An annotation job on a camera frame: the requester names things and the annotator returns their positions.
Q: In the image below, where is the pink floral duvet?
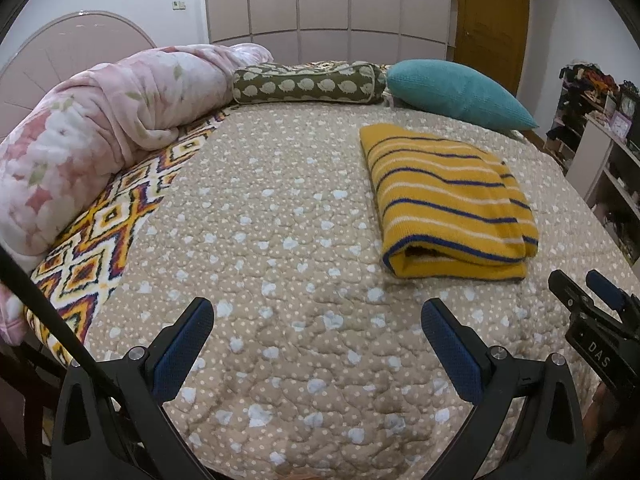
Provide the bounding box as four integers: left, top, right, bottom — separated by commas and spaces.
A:
0, 43, 275, 347

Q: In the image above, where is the beige dotted quilted bedspread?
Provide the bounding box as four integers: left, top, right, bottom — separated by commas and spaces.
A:
80, 101, 633, 480

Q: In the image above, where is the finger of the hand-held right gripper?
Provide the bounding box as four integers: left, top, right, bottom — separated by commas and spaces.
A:
585, 269, 640, 332
548, 269, 597, 320

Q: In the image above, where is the wooden door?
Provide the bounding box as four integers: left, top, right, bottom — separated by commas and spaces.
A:
453, 0, 531, 97

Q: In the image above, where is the dark wooden chair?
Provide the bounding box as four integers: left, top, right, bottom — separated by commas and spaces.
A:
0, 342, 68, 480

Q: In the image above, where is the yellow diamond patterned blanket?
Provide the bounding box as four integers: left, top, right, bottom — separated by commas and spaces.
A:
25, 106, 232, 367

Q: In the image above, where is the black cable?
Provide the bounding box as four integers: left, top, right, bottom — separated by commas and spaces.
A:
0, 244, 156, 480

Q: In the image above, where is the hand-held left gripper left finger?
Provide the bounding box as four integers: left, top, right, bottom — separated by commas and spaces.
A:
50, 297, 215, 480

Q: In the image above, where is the pile of dark clothes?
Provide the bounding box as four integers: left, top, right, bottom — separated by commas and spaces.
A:
556, 62, 621, 98

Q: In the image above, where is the yellow striped knit sweater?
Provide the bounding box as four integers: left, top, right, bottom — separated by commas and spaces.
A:
359, 123, 540, 281

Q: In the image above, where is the teal pillow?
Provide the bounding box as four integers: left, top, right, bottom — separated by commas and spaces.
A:
386, 59, 540, 131

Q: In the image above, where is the green hedgehog print bolster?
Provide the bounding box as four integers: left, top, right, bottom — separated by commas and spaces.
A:
232, 61, 387, 106

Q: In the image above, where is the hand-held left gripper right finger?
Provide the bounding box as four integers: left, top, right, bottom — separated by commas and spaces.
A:
420, 298, 589, 480

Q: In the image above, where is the pink arched headboard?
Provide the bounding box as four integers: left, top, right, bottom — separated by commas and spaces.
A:
0, 9, 159, 137

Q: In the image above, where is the white cluttered shelf unit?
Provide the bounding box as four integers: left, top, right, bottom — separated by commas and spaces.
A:
544, 62, 640, 267

